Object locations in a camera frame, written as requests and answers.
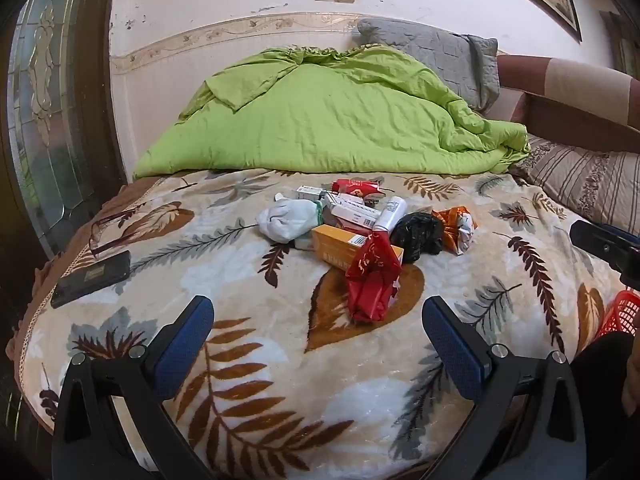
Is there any white plastic bag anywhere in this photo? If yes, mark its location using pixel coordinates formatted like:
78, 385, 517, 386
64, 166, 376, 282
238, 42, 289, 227
256, 197, 326, 246

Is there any white spray bottle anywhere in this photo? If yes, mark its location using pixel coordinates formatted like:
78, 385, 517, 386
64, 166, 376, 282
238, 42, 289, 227
372, 196, 407, 238

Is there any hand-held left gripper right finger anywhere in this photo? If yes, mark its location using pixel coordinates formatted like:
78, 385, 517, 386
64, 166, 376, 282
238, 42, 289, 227
417, 296, 588, 480

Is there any orange white wrapper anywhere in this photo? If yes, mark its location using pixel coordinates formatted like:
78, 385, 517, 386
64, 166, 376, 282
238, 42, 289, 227
432, 206, 475, 256

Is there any orange carton box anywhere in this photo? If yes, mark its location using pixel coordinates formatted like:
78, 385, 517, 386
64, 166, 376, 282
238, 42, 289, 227
311, 224, 405, 273

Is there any red plastic mesh basket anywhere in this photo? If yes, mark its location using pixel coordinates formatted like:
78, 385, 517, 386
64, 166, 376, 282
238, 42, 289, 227
595, 290, 640, 341

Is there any leaf print blanket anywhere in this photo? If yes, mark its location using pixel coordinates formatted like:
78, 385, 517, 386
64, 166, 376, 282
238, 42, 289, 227
5, 167, 640, 480

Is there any wooden door with patterned glass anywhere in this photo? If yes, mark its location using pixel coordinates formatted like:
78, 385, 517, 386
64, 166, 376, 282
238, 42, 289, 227
0, 0, 128, 281

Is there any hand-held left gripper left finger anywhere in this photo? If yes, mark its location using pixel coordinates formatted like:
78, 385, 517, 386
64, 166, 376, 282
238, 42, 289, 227
52, 295, 216, 480

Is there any red wrapper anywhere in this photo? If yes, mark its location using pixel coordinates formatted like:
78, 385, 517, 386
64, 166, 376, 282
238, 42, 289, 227
345, 232, 405, 323

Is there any wooden framed window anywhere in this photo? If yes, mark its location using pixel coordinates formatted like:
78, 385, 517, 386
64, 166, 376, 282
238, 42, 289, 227
600, 10, 640, 76

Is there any red cigarette pack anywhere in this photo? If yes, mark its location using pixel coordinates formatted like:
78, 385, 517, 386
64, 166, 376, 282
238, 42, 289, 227
331, 178, 385, 200

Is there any long white carton box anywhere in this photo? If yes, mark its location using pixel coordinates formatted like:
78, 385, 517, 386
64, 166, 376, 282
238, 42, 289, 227
327, 202, 380, 231

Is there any brown padded headboard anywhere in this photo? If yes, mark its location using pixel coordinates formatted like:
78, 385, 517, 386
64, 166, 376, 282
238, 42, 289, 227
495, 54, 640, 153

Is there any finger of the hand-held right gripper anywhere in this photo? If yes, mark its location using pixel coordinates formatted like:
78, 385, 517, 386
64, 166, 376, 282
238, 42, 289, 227
570, 220, 640, 288
599, 223, 640, 247

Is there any black plastic bag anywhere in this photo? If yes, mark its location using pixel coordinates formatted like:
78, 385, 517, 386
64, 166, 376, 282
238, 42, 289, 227
390, 211, 446, 264

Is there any grey quilted pillow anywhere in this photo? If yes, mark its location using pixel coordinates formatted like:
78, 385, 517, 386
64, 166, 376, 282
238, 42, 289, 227
356, 17, 501, 113

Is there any green quilt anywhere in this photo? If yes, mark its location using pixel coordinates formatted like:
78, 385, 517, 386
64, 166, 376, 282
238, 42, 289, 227
132, 44, 531, 181

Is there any striped beige pillow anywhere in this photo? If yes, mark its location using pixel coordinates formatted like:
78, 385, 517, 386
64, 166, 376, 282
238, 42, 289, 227
510, 135, 640, 236

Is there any black smartphone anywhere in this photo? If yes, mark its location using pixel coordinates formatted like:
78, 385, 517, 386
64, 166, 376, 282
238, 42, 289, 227
50, 250, 132, 309

